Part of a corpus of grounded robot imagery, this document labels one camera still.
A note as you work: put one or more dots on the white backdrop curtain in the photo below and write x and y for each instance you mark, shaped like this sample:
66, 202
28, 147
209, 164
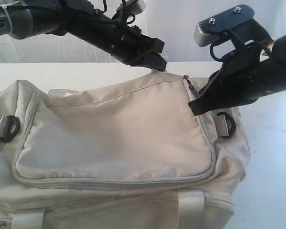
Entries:
172, 21

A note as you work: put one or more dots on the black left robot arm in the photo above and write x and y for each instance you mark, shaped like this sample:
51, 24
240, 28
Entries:
22, 19

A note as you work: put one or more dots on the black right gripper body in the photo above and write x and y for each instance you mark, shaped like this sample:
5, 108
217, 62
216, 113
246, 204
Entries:
254, 79

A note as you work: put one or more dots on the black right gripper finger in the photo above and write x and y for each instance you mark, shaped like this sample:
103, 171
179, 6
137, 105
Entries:
214, 87
212, 99

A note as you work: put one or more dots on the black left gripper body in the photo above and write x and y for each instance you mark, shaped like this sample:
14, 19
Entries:
119, 40

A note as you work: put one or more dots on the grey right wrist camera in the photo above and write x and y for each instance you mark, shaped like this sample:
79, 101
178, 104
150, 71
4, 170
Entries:
237, 21

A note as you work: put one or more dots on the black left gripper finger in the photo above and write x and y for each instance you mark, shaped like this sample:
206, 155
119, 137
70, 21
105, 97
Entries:
151, 60
153, 44

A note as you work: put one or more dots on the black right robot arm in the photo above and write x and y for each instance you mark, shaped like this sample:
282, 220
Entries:
278, 51

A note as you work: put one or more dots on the beige fabric duffel bag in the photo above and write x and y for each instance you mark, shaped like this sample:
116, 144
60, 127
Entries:
126, 156

